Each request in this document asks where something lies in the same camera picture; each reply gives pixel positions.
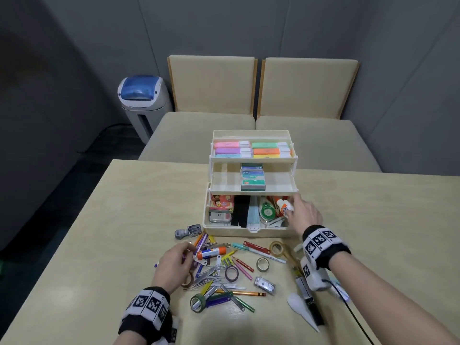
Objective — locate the beige sofa chair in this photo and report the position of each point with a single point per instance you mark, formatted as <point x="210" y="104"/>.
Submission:
<point x="309" y="89"/>
<point x="212" y="86"/>

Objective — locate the pink cartoon card pack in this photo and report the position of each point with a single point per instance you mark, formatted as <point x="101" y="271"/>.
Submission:
<point x="221" y="202"/>

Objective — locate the white purple marker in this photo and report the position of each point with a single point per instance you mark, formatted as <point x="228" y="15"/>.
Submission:
<point x="339" y="292"/>

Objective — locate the person's left hand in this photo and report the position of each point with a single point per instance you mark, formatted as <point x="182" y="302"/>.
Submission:
<point x="172" y="269"/>

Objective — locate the red utility knife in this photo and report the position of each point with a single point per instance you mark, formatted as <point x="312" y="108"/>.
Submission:
<point x="272" y="199"/>

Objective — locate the grey glitter tape roll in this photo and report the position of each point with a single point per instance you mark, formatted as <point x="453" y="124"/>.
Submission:
<point x="258" y="265"/>

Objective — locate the grey date stamp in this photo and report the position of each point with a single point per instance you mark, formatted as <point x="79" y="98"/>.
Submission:
<point x="187" y="232"/>

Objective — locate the orange pencil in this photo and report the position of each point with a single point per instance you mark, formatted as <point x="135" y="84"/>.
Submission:
<point x="198" y="240"/>

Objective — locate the purple pen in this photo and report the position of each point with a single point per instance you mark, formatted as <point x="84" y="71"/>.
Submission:
<point x="201" y="244"/>

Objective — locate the purple highlighter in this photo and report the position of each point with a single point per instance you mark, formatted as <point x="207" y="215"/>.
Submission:
<point x="228" y="151"/>

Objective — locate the white plastic paddle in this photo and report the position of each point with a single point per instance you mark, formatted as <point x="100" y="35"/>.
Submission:
<point x="300" y="309"/>

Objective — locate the white green correction tape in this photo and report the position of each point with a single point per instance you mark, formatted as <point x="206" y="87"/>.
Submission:
<point x="267" y="211"/>

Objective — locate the white pen teal cap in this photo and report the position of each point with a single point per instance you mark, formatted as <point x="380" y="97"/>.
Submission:
<point x="258" y="252"/>

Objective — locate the person's right forearm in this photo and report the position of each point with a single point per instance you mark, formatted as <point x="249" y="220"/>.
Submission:
<point x="388" y="305"/>

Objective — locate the green pen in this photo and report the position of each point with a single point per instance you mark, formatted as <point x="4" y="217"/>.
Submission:
<point x="246" y="305"/>

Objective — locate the person's right hand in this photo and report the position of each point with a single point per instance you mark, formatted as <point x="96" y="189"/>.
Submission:
<point x="307" y="217"/>

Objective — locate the grey blue stapler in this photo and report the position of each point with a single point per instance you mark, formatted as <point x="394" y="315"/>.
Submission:
<point x="278" y="221"/>

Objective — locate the blue pen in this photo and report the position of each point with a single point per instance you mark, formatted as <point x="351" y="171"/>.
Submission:
<point x="199" y="271"/>

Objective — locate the orange highlighter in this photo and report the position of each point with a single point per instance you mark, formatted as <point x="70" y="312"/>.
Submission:
<point x="266" y="151"/>

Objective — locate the black white marker wristband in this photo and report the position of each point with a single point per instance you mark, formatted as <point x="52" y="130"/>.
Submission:
<point x="147" y="309"/>
<point x="323" y="246"/>

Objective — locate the grey green tape roll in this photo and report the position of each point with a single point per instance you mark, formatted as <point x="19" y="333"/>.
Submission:
<point x="196" y="304"/>

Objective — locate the green highlighter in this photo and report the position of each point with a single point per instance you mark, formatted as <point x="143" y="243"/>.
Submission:
<point x="264" y="145"/>

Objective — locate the pink coloured pencil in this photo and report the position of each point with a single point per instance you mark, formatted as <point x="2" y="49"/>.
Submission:
<point x="243" y="271"/>

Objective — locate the yellow highlighter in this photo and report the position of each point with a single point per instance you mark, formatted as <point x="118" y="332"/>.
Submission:
<point x="266" y="156"/>

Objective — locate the white glue bottle orange cap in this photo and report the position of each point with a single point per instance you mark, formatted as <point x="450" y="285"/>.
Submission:
<point x="284" y="206"/>

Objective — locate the cream tiered organizer box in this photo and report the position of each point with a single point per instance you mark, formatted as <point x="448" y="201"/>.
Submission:
<point x="223" y="183"/>

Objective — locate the blue lined index card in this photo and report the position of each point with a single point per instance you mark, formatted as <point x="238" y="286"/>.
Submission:
<point x="253" y="215"/>

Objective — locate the orange capped glue stick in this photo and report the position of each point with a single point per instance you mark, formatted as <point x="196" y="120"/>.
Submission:
<point x="212" y="253"/>

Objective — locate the red coloured pencil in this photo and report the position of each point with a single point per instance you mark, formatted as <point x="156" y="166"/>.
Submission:
<point x="245" y="265"/>

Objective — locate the brown tape roll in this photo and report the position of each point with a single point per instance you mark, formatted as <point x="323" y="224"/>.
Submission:
<point x="187" y="282"/>

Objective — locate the grey blue-lid paper shredder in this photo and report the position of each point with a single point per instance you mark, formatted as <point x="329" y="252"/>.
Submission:
<point x="143" y="104"/>

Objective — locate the light blue highlighter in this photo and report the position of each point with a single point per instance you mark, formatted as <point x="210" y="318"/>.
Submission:
<point x="230" y="156"/>

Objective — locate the white stamp pad tin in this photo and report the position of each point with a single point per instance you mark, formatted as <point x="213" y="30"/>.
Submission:
<point x="220" y="217"/>

